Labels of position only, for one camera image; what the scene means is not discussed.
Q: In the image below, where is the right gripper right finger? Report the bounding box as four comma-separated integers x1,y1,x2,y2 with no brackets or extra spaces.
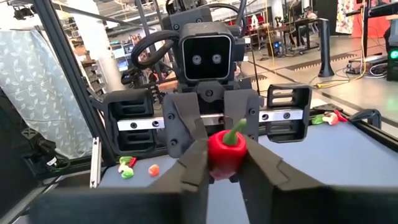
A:
238,142,398,224

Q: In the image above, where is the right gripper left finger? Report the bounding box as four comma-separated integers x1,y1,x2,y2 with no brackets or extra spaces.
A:
29,139,210,224

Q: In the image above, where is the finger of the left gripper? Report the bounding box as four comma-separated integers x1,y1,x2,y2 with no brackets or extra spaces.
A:
223,89,262,144
162,92,209,159

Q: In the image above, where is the red toy chili pepper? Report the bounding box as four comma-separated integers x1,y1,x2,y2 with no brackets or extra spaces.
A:
333,109,349,123
207,117,249,182

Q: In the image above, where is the grey table mat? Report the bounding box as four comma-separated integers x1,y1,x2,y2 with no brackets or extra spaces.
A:
99,121,398,224

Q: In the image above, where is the silver aluminium extrusion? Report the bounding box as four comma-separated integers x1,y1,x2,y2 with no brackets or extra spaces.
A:
89,136,103,189

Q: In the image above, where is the leaf-patterned grey curtain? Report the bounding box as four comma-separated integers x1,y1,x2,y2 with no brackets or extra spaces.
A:
0,29,94,159

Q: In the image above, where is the person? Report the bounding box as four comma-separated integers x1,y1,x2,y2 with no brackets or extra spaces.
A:
303,6,318,20

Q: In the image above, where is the black table clamp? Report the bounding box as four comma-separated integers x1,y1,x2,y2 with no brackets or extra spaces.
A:
349,108,382,130

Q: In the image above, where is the floral cloth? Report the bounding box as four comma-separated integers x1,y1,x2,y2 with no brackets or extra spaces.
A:
335,0,355,34

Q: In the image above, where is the black computer tower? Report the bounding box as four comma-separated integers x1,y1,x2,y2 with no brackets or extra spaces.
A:
385,27,398,82

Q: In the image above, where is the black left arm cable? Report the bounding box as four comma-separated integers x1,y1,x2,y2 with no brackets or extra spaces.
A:
130,29,181,71

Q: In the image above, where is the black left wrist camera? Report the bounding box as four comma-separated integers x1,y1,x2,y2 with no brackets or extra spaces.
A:
178,21,247,85

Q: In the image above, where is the black frame upright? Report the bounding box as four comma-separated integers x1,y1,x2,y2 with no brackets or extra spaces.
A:
32,0,118,166

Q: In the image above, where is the black pedestal stand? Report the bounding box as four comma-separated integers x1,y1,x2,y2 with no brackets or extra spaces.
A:
317,17,335,78

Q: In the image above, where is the yellow cable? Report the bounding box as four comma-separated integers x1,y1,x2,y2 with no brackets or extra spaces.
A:
313,0,368,90

